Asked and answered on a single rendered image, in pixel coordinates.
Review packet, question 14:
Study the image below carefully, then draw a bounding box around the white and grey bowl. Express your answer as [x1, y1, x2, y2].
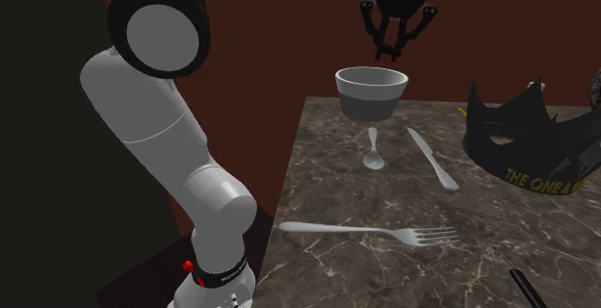
[334, 65, 410, 123]

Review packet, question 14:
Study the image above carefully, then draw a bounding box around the silver spoon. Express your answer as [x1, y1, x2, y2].
[362, 126, 386, 171]

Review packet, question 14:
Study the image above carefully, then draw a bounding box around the silver knife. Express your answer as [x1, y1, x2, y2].
[405, 127, 460, 193]

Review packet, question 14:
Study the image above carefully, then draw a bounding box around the black crown with yellow lettering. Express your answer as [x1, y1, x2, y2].
[461, 75, 601, 196]

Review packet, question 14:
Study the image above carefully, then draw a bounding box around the silver fork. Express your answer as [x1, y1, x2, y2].
[277, 220, 461, 248]

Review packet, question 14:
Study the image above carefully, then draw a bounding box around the black pen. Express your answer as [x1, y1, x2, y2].
[509, 269, 549, 308]

